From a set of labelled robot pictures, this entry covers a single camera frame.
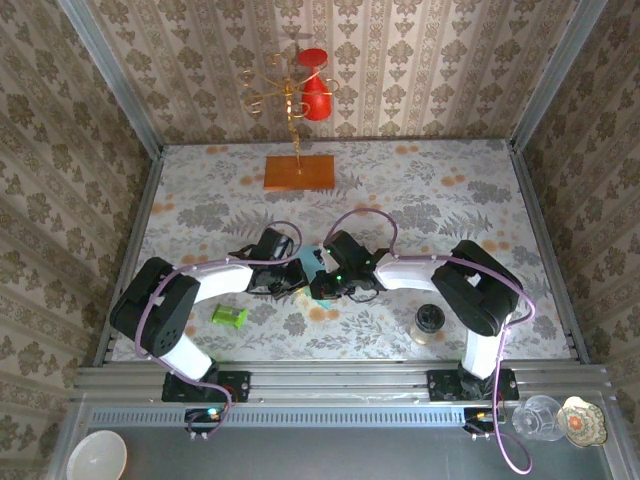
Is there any light blue paper sheet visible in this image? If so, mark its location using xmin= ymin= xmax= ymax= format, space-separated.
xmin=298 ymin=244 xmax=335 ymax=312

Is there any glass jar black lid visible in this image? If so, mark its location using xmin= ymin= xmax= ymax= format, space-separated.
xmin=410 ymin=303 xmax=446 ymax=347

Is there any floral tablecloth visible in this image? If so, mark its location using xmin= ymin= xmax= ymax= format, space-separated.
xmin=110 ymin=139 xmax=574 ymax=362

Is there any small black connector board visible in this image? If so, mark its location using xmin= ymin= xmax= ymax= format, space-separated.
xmin=184 ymin=407 xmax=226 ymax=434
xmin=462 ymin=407 xmax=501 ymax=434

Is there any grey metal shelf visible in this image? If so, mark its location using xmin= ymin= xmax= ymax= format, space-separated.
xmin=49 ymin=399 xmax=634 ymax=480

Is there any red wine glass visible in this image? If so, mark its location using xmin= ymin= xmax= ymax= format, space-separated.
xmin=298 ymin=47 xmax=334 ymax=123

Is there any clear glass cup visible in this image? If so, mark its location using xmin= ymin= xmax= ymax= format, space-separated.
xmin=510 ymin=394 xmax=566 ymax=442

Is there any white bowl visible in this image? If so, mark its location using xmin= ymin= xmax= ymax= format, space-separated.
xmin=66 ymin=429 xmax=128 ymax=480

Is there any patterned scalloped dish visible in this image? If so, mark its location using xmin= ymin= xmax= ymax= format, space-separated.
xmin=556 ymin=395 xmax=610 ymax=449

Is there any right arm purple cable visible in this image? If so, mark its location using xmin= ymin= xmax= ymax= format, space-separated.
xmin=324 ymin=207 xmax=537 ymax=475

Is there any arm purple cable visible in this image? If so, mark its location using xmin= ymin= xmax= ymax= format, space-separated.
xmin=324 ymin=207 xmax=537 ymax=475
xmin=134 ymin=219 xmax=304 ymax=441

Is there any long aluminium mounting rail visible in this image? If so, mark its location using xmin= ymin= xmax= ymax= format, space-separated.
xmin=73 ymin=360 xmax=614 ymax=403

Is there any gold wire rack wooden base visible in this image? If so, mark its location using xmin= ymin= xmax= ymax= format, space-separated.
xmin=242 ymin=32 xmax=341 ymax=192

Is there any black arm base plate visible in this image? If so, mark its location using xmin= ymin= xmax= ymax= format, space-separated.
xmin=427 ymin=368 xmax=519 ymax=402
xmin=160 ymin=369 xmax=252 ymax=404

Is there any slotted grey cable duct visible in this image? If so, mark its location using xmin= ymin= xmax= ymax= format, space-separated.
xmin=87 ymin=405 xmax=516 ymax=426

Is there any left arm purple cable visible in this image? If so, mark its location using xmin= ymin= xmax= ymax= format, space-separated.
xmin=134 ymin=219 xmax=304 ymax=441

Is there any aluminium table side rail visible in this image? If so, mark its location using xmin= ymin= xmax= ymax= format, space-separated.
xmin=93 ymin=147 xmax=165 ymax=366
xmin=508 ymin=142 xmax=592 ymax=365

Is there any aluminium frame post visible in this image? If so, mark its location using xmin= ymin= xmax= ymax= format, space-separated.
xmin=508 ymin=0 xmax=610 ymax=154
xmin=57 ymin=0 xmax=165 ymax=159

